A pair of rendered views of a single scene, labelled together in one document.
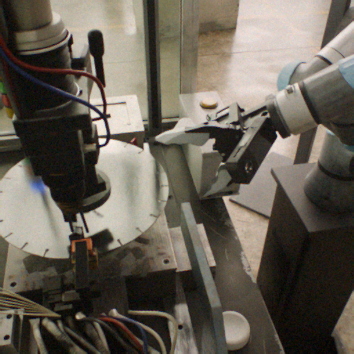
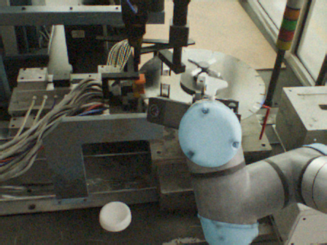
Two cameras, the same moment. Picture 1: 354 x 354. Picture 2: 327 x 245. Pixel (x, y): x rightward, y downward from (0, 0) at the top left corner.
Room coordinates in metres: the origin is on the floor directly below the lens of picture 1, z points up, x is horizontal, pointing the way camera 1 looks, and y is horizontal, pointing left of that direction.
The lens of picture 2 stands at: (0.52, -0.63, 1.51)
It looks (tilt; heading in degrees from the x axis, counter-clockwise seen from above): 41 degrees down; 84
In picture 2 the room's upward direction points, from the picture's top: 8 degrees clockwise
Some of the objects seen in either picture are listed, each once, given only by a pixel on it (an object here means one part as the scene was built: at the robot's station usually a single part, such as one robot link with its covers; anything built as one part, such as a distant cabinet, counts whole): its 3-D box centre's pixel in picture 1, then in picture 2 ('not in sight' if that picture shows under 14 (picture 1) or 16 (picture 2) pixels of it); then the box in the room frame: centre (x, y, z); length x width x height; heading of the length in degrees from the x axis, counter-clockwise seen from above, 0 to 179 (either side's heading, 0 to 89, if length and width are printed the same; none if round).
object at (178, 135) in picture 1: (183, 128); (212, 83); (0.58, -0.01, 1.08); 0.09 x 0.06 x 0.03; 86
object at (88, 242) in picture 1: (84, 273); (123, 85); (0.39, 0.14, 0.95); 0.10 x 0.03 x 0.07; 11
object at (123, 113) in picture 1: (108, 139); (316, 127); (0.92, 0.19, 0.82); 0.18 x 0.18 x 0.15; 11
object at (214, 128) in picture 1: (210, 135); (200, 94); (0.56, -0.06, 1.09); 0.09 x 0.02 x 0.05; 86
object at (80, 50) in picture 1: (77, 104); (181, 2); (0.51, 0.14, 1.17); 0.06 x 0.05 x 0.20; 2
